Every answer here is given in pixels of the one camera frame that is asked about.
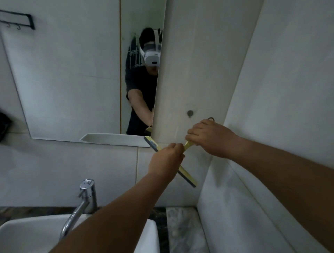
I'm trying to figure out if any frameless wall mirror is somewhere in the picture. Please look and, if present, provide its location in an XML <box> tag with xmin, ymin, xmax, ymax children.
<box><xmin>0</xmin><ymin>0</ymin><xmax>167</xmax><ymax>148</ymax></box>

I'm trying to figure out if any person's right forearm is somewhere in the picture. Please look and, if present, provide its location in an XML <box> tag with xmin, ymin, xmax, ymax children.
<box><xmin>229</xmin><ymin>135</ymin><xmax>334</xmax><ymax>253</ymax></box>

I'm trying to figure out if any person's right hand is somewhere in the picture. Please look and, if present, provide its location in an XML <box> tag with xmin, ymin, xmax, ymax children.
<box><xmin>185</xmin><ymin>119</ymin><xmax>239</xmax><ymax>160</ymax></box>

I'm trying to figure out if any black checked cloth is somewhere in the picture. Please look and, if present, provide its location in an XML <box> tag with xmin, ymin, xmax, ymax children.
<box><xmin>0</xmin><ymin>111</ymin><xmax>13</xmax><ymax>142</ymax></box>

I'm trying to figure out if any person's left forearm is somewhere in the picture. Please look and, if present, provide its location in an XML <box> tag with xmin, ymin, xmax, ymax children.
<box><xmin>49</xmin><ymin>173</ymin><xmax>167</xmax><ymax>253</ymax></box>

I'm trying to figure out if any yellow squeegee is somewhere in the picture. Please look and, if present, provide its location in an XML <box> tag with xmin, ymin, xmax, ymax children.
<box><xmin>143</xmin><ymin>117</ymin><xmax>215</xmax><ymax>188</ymax></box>

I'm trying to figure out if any person's left hand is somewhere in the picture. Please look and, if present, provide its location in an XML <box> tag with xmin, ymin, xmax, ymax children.
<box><xmin>147</xmin><ymin>142</ymin><xmax>185</xmax><ymax>183</ymax></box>

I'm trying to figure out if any chrome faucet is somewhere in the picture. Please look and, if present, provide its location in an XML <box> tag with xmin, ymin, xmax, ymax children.
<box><xmin>59</xmin><ymin>179</ymin><xmax>97</xmax><ymax>242</ymax></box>

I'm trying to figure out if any white sink basin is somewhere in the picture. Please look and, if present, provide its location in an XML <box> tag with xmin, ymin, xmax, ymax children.
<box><xmin>0</xmin><ymin>213</ymin><xmax>160</xmax><ymax>253</ymax></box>

